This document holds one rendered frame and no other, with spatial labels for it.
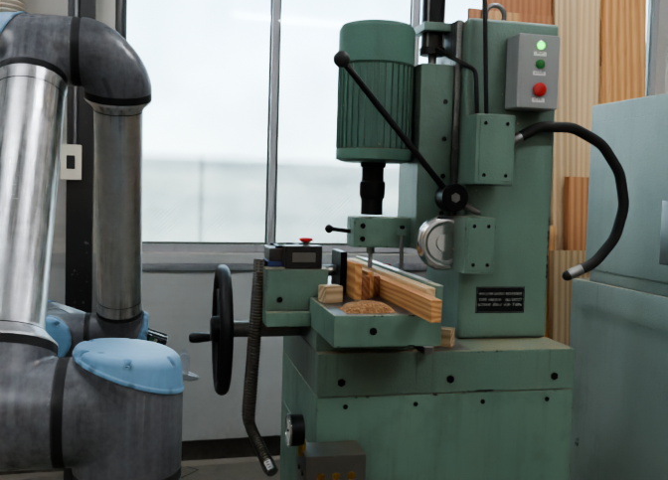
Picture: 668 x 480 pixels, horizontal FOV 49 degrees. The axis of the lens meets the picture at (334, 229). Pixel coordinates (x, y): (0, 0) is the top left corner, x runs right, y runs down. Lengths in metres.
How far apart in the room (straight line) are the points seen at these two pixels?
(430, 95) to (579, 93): 1.85
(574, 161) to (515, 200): 1.69
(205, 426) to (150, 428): 2.10
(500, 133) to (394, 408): 0.62
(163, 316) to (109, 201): 1.65
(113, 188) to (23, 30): 0.30
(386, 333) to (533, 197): 0.55
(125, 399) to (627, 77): 2.95
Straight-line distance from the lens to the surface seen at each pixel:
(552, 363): 1.68
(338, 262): 1.62
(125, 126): 1.35
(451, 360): 1.58
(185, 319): 3.02
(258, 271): 1.59
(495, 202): 1.70
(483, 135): 1.60
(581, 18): 3.56
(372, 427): 1.56
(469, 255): 1.58
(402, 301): 1.46
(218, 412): 3.13
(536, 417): 1.70
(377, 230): 1.68
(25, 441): 1.06
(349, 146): 1.65
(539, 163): 1.75
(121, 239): 1.43
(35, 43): 1.31
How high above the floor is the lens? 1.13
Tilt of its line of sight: 3 degrees down
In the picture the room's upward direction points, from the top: 2 degrees clockwise
